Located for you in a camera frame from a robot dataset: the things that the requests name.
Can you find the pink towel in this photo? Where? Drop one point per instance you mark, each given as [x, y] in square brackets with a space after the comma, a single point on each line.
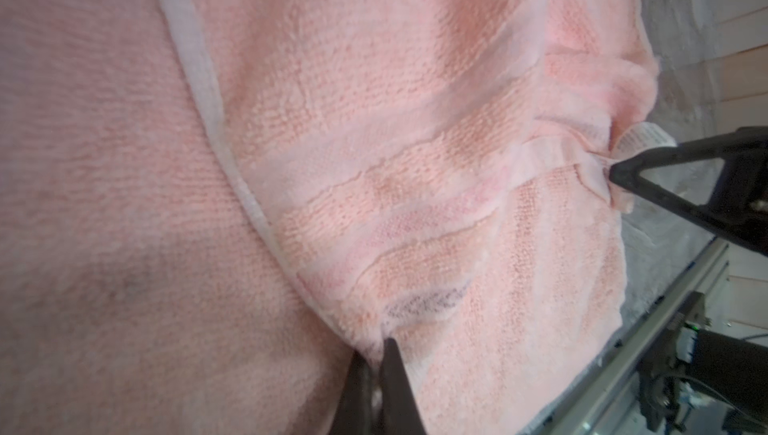
[208, 205]

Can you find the aluminium front rail frame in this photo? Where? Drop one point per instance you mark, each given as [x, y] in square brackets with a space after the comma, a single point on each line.
[607, 400]

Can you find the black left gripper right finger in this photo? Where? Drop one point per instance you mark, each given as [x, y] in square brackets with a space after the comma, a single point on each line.
[399, 412]

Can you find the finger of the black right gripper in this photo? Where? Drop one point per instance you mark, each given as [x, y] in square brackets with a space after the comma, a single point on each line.
[718, 184]

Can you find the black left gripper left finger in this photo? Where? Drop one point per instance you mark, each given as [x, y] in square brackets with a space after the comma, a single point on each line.
[354, 414]

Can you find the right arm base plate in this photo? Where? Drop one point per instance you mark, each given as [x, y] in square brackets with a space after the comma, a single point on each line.
[688, 366]

